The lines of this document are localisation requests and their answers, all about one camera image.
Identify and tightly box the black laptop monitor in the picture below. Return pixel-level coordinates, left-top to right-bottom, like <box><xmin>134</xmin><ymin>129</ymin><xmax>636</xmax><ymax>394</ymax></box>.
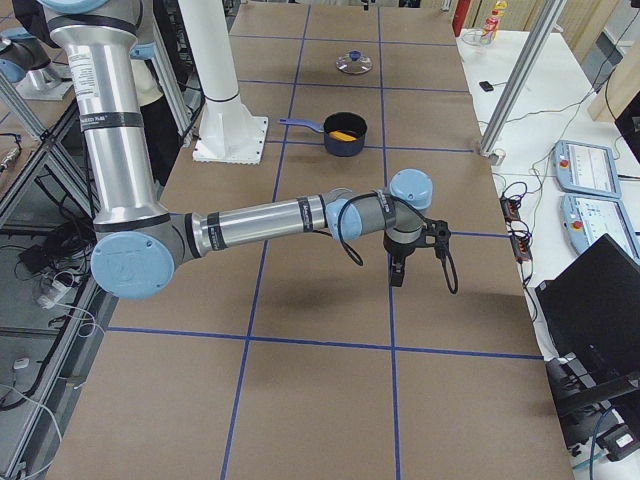
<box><xmin>535</xmin><ymin>234</ymin><xmax>639</xmax><ymax>374</ymax></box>

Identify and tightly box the black orange power strip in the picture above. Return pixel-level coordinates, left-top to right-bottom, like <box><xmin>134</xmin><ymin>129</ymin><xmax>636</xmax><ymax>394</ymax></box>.
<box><xmin>500</xmin><ymin>196</ymin><xmax>533</xmax><ymax>264</ymax></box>

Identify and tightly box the glass lid blue knob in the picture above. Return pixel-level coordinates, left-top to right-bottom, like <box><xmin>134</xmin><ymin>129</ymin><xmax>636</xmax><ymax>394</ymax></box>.
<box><xmin>335</xmin><ymin>50</ymin><xmax>373</xmax><ymax>75</ymax></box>

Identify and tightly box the person in black jacket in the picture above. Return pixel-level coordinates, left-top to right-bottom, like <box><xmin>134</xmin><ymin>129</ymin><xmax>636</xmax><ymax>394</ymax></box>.
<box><xmin>12</xmin><ymin>1</ymin><xmax>189</xmax><ymax>186</ymax></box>

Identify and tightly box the far blue teach pendant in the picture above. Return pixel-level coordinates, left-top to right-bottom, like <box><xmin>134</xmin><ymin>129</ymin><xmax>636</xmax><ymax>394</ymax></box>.
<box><xmin>552</xmin><ymin>140</ymin><xmax>621</xmax><ymax>199</ymax></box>

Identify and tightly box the yellow corn cob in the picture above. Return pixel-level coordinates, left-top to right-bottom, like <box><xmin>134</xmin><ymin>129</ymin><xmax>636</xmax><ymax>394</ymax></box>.
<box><xmin>329</xmin><ymin>130</ymin><xmax>358</xmax><ymax>142</ymax></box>

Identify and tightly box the near blue teach pendant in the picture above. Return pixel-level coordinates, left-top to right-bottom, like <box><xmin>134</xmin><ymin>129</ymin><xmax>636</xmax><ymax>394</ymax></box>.
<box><xmin>561</xmin><ymin>193</ymin><xmax>639</xmax><ymax>262</ymax></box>

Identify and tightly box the aluminium frame post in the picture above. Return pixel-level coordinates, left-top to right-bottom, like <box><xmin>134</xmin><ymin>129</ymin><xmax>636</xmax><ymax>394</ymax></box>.
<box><xmin>479</xmin><ymin>0</ymin><xmax>567</xmax><ymax>166</ymax></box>

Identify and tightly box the red patterned bottle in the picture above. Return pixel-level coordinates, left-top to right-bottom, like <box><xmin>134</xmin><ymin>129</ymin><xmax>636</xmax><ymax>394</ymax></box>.
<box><xmin>479</xmin><ymin>0</ymin><xmax>508</xmax><ymax>45</ymax></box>

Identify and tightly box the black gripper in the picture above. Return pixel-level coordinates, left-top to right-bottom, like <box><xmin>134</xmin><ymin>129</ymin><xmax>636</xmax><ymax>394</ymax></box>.
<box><xmin>383</xmin><ymin>227</ymin><xmax>422</xmax><ymax>287</ymax></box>

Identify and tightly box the blue teach pendant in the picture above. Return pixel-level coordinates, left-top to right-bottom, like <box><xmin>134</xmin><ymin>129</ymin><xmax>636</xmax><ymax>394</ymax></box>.
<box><xmin>552</xmin><ymin>140</ymin><xmax>621</xmax><ymax>199</ymax></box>
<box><xmin>561</xmin><ymin>193</ymin><xmax>639</xmax><ymax>262</ymax></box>

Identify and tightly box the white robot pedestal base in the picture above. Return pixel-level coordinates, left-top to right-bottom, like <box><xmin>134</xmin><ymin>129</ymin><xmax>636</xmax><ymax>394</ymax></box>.
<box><xmin>181</xmin><ymin>1</ymin><xmax>269</xmax><ymax>165</ymax></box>

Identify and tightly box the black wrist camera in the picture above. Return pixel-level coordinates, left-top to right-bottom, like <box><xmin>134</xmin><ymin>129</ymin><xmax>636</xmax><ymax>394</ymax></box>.
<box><xmin>422</xmin><ymin>219</ymin><xmax>451</xmax><ymax>261</ymax></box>

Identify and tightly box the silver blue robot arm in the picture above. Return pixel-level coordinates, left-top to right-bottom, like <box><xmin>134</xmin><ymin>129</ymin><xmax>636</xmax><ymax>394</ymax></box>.
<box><xmin>43</xmin><ymin>1</ymin><xmax>449</xmax><ymax>300</ymax></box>

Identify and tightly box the small black square device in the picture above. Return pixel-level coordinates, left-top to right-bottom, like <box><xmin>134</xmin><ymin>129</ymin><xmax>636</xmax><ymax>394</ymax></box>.
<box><xmin>479</xmin><ymin>81</ymin><xmax>494</xmax><ymax>92</ymax></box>

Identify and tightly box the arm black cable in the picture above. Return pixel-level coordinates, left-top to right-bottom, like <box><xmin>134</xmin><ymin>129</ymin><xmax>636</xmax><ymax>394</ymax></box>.
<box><xmin>335</xmin><ymin>192</ymin><xmax>459</xmax><ymax>295</ymax></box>

